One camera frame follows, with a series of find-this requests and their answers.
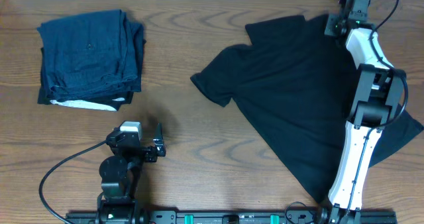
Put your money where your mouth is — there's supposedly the black polo shirt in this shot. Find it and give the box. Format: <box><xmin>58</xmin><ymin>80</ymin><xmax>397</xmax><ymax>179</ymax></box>
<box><xmin>189</xmin><ymin>14</ymin><xmax>424</xmax><ymax>205</ymax></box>

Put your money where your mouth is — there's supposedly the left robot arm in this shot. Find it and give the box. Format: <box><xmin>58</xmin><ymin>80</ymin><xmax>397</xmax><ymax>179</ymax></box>
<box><xmin>95</xmin><ymin>121</ymin><xmax>166</xmax><ymax>224</ymax></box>

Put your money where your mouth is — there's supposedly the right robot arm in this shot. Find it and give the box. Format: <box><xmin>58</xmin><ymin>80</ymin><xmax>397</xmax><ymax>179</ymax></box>
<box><xmin>314</xmin><ymin>0</ymin><xmax>409</xmax><ymax>223</ymax></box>

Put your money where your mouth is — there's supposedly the folded white garment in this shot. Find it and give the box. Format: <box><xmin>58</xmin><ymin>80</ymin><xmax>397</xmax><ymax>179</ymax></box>
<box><xmin>50</xmin><ymin>99</ymin><xmax>118</xmax><ymax>111</ymax></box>

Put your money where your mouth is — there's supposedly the folded black garment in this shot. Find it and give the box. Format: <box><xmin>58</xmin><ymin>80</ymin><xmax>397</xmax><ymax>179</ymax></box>
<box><xmin>37</xmin><ymin>48</ymin><xmax>133</xmax><ymax>111</ymax></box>

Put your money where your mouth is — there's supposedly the folded dark blue garment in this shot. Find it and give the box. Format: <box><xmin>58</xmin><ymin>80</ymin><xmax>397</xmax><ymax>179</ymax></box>
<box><xmin>37</xmin><ymin>9</ymin><xmax>145</xmax><ymax>101</ymax></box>

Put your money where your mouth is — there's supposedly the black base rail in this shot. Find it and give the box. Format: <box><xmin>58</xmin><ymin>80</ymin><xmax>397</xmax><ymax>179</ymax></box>
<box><xmin>66</xmin><ymin>209</ymin><xmax>398</xmax><ymax>224</ymax></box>

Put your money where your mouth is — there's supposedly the small looped black cable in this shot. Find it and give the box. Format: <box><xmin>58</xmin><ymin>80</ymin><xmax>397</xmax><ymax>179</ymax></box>
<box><xmin>283</xmin><ymin>201</ymin><xmax>319</xmax><ymax>224</ymax></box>

